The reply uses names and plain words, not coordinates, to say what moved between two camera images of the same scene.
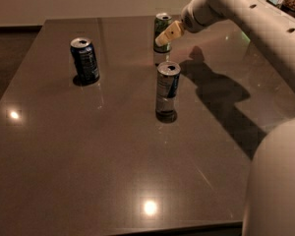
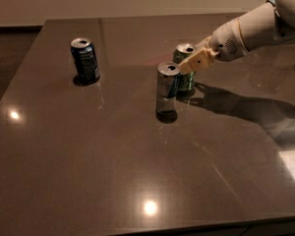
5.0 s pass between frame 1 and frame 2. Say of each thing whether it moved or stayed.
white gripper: moved
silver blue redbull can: stayed
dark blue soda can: stayed
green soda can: moved
